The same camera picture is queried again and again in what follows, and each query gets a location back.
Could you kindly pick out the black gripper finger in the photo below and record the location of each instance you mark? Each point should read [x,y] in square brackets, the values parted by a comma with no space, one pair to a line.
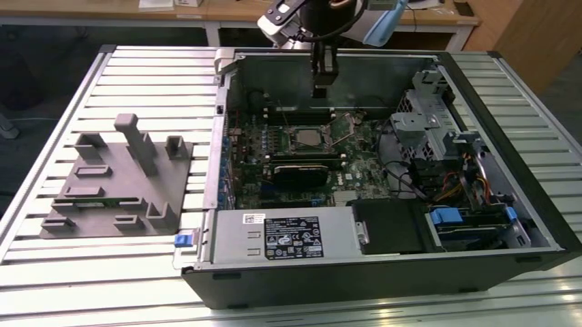
[321,92]
[331,76]

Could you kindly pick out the thin metal locking lever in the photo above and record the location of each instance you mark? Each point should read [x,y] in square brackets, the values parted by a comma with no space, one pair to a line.
[285,114]

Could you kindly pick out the silver topped CPU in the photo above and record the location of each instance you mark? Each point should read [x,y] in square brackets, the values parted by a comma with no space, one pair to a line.
[309,138]

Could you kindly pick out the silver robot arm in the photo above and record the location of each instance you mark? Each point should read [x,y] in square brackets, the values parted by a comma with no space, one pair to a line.
[382,24]

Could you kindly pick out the black RAM slot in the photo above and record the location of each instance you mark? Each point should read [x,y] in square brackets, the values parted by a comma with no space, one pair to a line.
[314,114]
[314,122]
[314,118]
[314,110]
[305,159]
[305,154]

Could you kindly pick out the silver metal drive cage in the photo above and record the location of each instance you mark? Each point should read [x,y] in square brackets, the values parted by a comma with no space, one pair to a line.
[411,124]

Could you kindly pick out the black graphics card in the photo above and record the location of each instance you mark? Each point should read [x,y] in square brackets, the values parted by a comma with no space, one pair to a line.
[301,175]

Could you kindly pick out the green motherboard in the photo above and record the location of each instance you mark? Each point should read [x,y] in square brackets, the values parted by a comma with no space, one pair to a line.
[363,172]

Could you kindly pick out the white box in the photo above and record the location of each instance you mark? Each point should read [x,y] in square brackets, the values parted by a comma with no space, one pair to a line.
[155,4]
[188,2]

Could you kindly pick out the small black device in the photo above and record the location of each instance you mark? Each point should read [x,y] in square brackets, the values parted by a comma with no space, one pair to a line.
[463,8]

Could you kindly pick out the silver finned heatsink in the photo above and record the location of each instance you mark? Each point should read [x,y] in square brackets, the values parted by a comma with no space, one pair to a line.
[346,197]

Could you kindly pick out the black plastic bay cover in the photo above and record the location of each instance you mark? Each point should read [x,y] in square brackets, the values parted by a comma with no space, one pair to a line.
[391,228]

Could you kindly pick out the blue plastic carrier tab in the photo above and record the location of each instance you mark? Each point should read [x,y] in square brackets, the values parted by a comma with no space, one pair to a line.
[510,214]
[439,217]

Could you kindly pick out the wooden cabinet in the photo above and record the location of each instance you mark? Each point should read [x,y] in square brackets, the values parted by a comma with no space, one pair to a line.
[537,34]

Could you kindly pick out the silver power supply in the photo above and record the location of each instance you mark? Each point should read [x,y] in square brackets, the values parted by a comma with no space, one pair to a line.
[231,238]

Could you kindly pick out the grey parts rack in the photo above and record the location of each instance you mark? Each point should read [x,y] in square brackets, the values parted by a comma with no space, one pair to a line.
[123,177]

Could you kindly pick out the wooden desk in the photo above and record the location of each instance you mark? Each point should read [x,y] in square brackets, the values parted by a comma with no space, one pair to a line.
[91,13]

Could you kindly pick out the blue plastic case latch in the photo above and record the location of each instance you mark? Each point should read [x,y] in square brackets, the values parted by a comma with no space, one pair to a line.
[184,239]

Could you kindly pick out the black and silver PC case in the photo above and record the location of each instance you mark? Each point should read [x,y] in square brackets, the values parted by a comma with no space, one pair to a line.
[318,282]

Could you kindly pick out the green RAM stick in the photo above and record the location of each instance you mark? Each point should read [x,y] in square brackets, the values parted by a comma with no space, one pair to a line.
[95,204]

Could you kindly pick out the grey metal stand foot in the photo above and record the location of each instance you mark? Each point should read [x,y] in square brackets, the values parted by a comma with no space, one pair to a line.
[8,131]

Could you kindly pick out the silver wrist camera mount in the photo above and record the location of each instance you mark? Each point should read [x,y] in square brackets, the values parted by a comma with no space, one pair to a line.
[277,20]

